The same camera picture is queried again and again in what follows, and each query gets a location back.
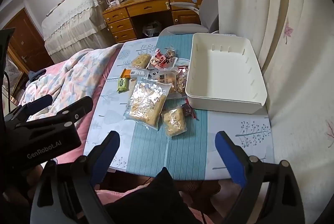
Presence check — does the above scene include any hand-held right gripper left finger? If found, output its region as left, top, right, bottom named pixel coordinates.
left=30, top=131, right=120, bottom=224

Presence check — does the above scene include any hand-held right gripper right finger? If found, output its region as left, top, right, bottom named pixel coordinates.
left=215, top=131, right=306, bottom=224

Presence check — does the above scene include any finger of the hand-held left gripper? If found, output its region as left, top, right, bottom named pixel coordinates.
left=16, top=96, right=94, bottom=125
left=5, top=94, right=53, bottom=123

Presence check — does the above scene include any green snack packet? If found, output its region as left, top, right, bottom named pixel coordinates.
left=116, top=77, right=130, bottom=93

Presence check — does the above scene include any orange and white snack packet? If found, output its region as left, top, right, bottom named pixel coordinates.
left=120, top=68, right=148, bottom=80

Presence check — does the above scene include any large clear cracker bag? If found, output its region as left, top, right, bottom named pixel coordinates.
left=123, top=76, right=173, bottom=131

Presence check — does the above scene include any small clear cracker packet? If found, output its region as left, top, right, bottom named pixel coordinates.
left=160, top=105, right=188, bottom=138

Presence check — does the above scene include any yellow puffed snack packet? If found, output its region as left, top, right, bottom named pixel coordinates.
left=130, top=54, right=152, bottom=69

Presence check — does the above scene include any white and blue packet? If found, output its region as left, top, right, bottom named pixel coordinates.
left=145, top=70, right=161, bottom=80

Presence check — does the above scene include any white plastic storage bin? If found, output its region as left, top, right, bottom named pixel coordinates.
left=185, top=32, right=269, bottom=117

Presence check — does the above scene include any beige rice cracker packet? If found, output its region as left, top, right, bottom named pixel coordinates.
left=157, top=71, right=178, bottom=95

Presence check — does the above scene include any red and white snack packet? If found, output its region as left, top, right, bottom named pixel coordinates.
left=147, top=49, right=178, bottom=71

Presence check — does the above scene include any pink bed sheet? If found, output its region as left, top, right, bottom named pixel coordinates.
left=56, top=52, right=123, bottom=166

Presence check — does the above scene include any dark blue cloth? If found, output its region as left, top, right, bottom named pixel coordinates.
left=27, top=70, right=47, bottom=82

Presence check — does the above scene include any floral quilt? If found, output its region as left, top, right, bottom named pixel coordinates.
left=16, top=43, right=124, bottom=123

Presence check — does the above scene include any black object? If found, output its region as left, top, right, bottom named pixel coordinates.
left=0, top=28, right=15, bottom=115

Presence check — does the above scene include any brown wooden door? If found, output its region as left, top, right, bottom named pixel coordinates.
left=4, top=8, right=55, bottom=72

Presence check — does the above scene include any black cloth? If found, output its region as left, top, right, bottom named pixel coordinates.
left=103, top=167, right=204, bottom=224

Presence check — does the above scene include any red packet with clear window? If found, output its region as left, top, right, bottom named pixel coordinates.
left=175, top=65, right=190, bottom=95

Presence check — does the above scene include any trash bin with bag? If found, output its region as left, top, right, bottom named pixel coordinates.
left=142, top=21, right=161, bottom=38

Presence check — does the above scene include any wooden desk with drawers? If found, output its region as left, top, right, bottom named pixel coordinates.
left=102, top=0, right=204, bottom=43

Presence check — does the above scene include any white leaf print curtain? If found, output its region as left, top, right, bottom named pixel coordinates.
left=198, top=0, right=334, bottom=216

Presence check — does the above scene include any grey office chair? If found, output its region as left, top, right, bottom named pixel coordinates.
left=159, top=0, right=220, bottom=37

